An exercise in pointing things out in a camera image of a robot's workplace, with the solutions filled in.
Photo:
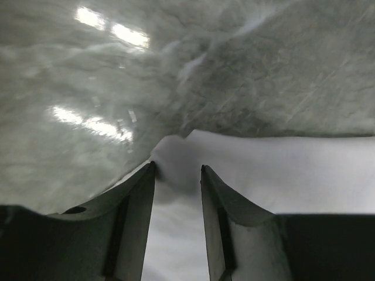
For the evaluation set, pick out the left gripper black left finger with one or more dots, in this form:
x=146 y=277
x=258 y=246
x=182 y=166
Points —
x=104 y=238

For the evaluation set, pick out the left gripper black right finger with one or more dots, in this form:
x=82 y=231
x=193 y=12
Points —
x=243 y=240

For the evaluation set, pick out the white floral t shirt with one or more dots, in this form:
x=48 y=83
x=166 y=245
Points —
x=282 y=175

